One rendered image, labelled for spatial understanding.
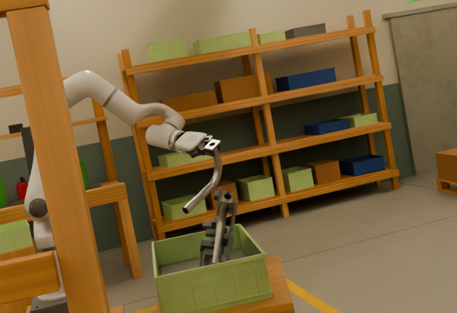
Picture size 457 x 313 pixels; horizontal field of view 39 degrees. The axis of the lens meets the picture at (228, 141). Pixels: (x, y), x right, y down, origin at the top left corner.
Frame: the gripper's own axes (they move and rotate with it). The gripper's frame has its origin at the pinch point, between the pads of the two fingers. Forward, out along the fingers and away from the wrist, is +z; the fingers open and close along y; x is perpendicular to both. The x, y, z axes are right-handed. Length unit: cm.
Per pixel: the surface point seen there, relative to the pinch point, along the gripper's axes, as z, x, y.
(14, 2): 12, -89, -58
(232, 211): 5.7, 25.1, -5.2
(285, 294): 32, 49, -16
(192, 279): 6.6, 32.4, -35.1
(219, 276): 13.3, 34.8, -28.4
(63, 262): 28, -34, -85
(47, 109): 20, -66, -67
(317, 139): -214, 306, 368
